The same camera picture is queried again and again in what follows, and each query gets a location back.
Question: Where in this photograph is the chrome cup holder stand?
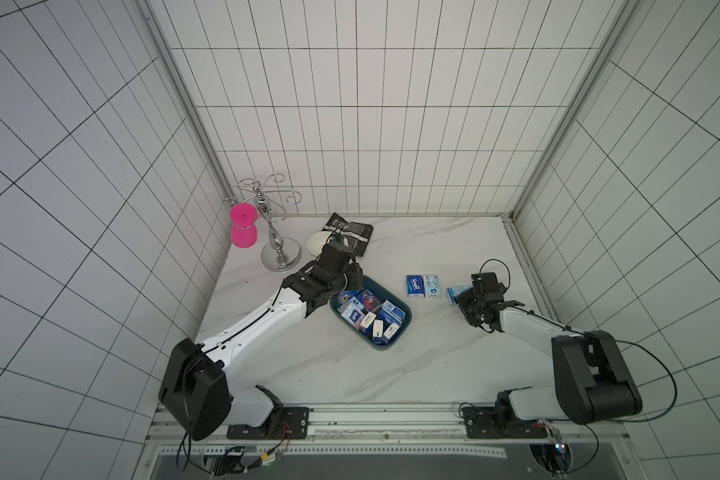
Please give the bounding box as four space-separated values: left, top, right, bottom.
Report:
224 173 302 272

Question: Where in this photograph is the dark blue Tempo tissue pack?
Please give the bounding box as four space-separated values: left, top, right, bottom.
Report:
406 275 426 298

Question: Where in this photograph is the white ceramic bowl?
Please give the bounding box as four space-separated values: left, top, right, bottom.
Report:
307 231 336 257

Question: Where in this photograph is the teal plastic storage box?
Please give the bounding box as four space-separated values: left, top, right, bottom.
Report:
329 275 413 350

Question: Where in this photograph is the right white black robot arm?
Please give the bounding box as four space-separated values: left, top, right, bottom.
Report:
452 272 643 439

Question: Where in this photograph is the black snack packet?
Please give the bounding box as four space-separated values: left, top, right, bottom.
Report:
323 213 374 257

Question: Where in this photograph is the light blue Vinda tissue pack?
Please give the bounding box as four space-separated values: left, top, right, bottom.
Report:
422 274 442 297

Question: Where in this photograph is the light blue cartoon tissue pack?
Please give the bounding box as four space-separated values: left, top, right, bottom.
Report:
446 285 471 305

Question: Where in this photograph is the pink plastic cup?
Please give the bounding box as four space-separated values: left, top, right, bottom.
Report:
229 203 258 249

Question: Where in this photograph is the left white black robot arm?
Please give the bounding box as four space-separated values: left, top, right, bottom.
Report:
158 242 363 441

